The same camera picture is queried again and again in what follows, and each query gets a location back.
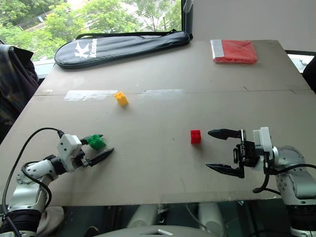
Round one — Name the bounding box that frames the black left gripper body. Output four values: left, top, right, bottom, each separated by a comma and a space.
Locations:
72, 144, 91, 171

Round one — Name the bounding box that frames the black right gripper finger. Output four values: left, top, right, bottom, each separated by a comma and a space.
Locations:
205, 162, 245, 179
207, 128, 243, 142

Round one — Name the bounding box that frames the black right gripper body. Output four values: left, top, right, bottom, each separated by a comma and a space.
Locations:
233, 128, 260, 171

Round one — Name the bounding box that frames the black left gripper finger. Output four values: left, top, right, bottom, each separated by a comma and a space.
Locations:
86, 148, 116, 167
79, 134, 104, 146

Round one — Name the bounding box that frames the green toy brick cube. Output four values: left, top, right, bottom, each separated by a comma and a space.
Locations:
87, 134, 107, 150

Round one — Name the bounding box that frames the red toy brick cube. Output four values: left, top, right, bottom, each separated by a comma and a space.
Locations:
190, 129, 202, 145

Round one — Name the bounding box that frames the white tape patch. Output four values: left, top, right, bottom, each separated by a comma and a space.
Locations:
63, 89, 119, 102

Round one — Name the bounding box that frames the white cylindrical robot leg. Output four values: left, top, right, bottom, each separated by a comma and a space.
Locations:
198, 203, 226, 236
126, 203, 159, 230

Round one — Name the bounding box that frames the yellow toy brick cube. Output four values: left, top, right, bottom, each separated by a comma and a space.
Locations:
113, 91, 129, 107

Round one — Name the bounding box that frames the beige cloth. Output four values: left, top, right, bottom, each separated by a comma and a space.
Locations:
36, 205, 65, 237

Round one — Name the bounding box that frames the red packet in clear wrap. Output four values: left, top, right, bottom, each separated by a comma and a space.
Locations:
210, 39, 259, 66

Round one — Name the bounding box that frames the dark plaid jacket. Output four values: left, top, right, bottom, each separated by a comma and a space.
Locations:
0, 43, 40, 145

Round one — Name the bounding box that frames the black racket bag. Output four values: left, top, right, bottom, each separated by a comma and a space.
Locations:
54, 29, 194, 70

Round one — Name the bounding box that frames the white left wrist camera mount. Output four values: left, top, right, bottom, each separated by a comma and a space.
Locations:
56, 134, 83, 172

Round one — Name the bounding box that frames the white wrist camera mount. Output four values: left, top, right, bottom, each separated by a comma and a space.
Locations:
252, 126, 275, 171
56, 134, 83, 172

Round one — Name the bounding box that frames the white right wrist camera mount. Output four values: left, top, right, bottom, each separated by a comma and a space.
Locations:
252, 126, 275, 171

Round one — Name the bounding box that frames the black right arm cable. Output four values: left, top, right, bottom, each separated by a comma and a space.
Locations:
252, 148, 316, 195

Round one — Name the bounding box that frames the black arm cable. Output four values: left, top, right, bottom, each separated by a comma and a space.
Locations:
252, 148, 316, 195
1, 127, 65, 237

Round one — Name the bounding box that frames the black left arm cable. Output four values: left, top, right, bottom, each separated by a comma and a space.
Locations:
1, 127, 65, 237

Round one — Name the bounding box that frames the black window frame post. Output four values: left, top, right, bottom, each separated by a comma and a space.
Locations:
181, 0, 195, 40

